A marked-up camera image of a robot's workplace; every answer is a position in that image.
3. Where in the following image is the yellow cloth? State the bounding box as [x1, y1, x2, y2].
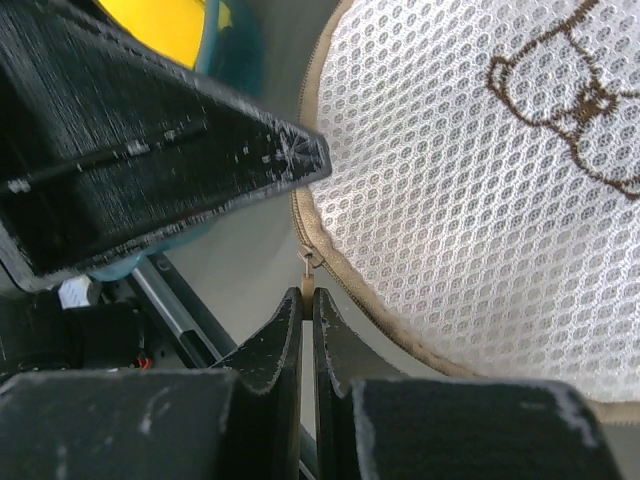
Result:
[97, 0, 233, 68]

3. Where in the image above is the white mesh laundry bag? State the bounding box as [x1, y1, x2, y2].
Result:
[292, 1, 639, 425]

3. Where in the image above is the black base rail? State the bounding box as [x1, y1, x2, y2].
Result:
[1, 254, 236, 380]

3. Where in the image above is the teal plastic tub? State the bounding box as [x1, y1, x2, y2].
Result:
[89, 0, 266, 281]

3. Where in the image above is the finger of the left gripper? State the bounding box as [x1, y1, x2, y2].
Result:
[1, 1, 331, 293]

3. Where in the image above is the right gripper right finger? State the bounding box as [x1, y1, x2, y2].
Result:
[312, 288, 406, 479]

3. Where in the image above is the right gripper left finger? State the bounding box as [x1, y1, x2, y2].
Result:
[207, 287, 304, 479]

